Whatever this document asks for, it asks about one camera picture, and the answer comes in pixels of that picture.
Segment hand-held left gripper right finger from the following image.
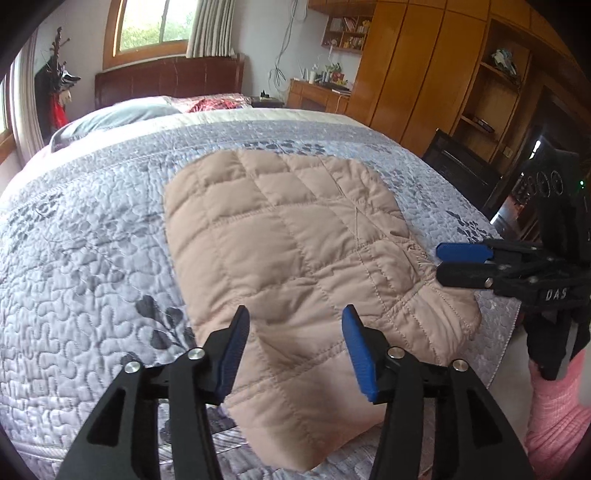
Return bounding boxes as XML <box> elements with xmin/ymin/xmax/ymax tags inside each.
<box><xmin>342</xmin><ymin>304</ymin><xmax>536</xmax><ymax>480</ymax></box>

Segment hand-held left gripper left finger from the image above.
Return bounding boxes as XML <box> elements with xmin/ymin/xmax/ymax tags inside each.
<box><xmin>54</xmin><ymin>305</ymin><xmax>251</xmax><ymax>480</ymax></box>

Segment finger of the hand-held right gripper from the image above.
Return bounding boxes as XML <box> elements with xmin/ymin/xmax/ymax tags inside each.
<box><xmin>435</xmin><ymin>240</ymin><xmax>546</xmax><ymax>262</ymax></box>
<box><xmin>435</xmin><ymin>258</ymin><xmax>546</xmax><ymax>291</ymax></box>

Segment beige quilted jacket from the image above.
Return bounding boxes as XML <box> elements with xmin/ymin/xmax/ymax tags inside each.
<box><xmin>163</xmin><ymin>150</ymin><xmax>482</xmax><ymax>472</ymax></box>

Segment person's right forearm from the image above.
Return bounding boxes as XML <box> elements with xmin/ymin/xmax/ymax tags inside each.
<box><xmin>524</xmin><ymin>318</ymin><xmax>591</xmax><ymax>480</ymax></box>

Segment dark wooden cabinet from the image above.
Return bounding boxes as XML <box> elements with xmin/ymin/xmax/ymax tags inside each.
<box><xmin>489</xmin><ymin>88</ymin><xmax>546</xmax><ymax>243</ymax></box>

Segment black chair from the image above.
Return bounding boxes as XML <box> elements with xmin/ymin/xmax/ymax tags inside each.
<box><xmin>422</xmin><ymin>129</ymin><xmax>504</xmax><ymax>217</ymax></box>

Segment grey leaf-print quilted bedspread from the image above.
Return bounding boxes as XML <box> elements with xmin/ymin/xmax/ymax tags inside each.
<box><xmin>0</xmin><ymin>113</ymin><xmax>520</xmax><ymax>480</ymax></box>

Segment large wooden wardrobe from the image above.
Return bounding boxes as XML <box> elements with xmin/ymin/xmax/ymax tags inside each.
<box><xmin>346</xmin><ymin>0</ymin><xmax>591</xmax><ymax>162</ymax></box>

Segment wooden desk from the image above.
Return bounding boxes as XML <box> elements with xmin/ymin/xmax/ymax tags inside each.
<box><xmin>287</xmin><ymin>78</ymin><xmax>354</xmax><ymax>114</ymax></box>

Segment items on desk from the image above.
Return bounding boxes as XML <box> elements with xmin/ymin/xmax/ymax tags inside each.
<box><xmin>299</xmin><ymin>62</ymin><xmax>352</xmax><ymax>90</ymax></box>

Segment cream quilted blanket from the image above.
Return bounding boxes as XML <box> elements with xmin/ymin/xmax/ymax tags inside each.
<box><xmin>171</xmin><ymin>107</ymin><xmax>354</xmax><ymax>123</ymax></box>

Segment red patterned pillow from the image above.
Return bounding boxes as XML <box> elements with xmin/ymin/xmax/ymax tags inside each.
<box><xmin>164</xmin><ymin>92</ymin><xmax>252</xmax><ymax>114</ymax></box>

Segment grey pillow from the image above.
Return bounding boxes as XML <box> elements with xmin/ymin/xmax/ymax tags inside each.
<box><xmin>50</xmin><ymin>102</ymin><xmax>183</xmax><ymax>151</ymax></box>

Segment dark wooden headboard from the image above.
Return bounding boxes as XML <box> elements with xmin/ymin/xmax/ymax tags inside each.
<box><xmin>95</xmin><ymin>53</ymin><xmax>245</xmax><ymax>109</ymax></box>

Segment red hanging garment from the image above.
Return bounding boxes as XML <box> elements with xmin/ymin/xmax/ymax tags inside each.
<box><xmin>52</xmin><ymin>92</ymin><xmax>69</xmax><ymax>127</ymax></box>

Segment wooden framed side window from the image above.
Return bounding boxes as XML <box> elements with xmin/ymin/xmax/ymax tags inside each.
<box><xmin>0</xmin><ymin>74</ymin><xmax>17</xmax><ymax>164</ymax></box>

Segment striped beige curtain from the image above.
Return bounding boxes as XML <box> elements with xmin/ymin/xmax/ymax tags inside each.
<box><xmin>10</xmin><ymin>37</ymin><xmax>51</xmax><ymax>155</ymax></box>

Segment black hanging garment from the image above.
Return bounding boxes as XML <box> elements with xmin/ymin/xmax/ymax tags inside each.
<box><xmin>34</xmin><ymin>62</ymin><xmax>63</xmax><ymax>139</ymax></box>

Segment cream pleated curtain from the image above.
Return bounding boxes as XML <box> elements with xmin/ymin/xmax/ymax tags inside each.
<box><xmin>186</xmin><ymin>0</ymin><xmax>238</xmax><ymax>60</ymax></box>

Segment arched wooden window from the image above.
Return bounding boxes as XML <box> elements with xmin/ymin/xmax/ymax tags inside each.
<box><xmin>102</xmin><ymin>0</ymin><xmax>199</xmax><ymax>70</ymax></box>

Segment wooden coat rack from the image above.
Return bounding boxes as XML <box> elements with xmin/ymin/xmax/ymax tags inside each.
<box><xmin>46</xmin><ymin>27</ymin><xmax>65</xmax><ymax>70</ymax></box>

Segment wall shelf with books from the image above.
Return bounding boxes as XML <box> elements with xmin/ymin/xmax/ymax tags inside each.
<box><xmin>321</xmin><ymin>14</ymin><xmax>372</xmax><ymax>51</ymax></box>

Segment white wall cables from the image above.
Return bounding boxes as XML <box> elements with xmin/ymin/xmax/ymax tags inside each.
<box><xmin>270</xmin><ymin>0</ymin><xmax>296</xmax><ymax>85</ymax></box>

